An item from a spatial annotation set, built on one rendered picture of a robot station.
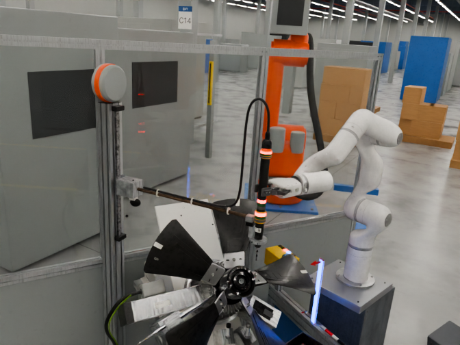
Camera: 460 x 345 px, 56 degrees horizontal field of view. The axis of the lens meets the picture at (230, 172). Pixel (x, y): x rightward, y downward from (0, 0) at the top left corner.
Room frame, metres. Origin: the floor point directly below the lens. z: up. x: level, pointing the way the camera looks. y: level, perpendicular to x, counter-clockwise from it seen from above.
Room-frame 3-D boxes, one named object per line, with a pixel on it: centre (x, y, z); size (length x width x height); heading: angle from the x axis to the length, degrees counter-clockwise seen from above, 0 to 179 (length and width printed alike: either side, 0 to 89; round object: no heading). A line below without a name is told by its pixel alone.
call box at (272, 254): (1.94, -0.29, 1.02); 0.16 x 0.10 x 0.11; 30
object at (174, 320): (1.34, 0.18, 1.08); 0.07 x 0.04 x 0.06; 131
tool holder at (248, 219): (1.51, -0.12, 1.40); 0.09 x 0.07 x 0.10; 65
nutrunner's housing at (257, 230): (1.51, -0.13, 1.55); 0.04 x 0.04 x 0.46
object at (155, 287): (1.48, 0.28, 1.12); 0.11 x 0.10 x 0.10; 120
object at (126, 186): (1.77, 0.44, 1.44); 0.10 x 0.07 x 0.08; 65
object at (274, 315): (1.56, -0.15, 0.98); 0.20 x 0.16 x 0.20; 30
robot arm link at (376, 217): (1.90, -0.69, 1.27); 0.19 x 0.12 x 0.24; 42
